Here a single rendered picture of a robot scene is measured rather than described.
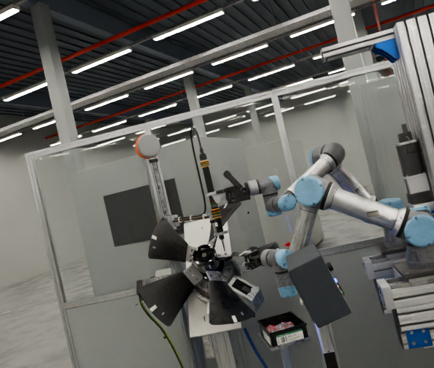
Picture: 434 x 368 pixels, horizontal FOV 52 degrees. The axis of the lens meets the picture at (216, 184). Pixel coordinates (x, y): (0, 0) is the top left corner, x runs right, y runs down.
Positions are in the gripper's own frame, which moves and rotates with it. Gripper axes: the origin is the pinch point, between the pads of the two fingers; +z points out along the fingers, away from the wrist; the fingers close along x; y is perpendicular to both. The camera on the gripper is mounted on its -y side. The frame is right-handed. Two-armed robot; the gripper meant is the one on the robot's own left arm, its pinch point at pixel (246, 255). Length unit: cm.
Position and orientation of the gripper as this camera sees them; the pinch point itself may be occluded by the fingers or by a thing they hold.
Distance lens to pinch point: 212.7
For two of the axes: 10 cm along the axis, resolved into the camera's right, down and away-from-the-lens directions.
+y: -8.2, 2.9, -4.9
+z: -4.8, 1.3, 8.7
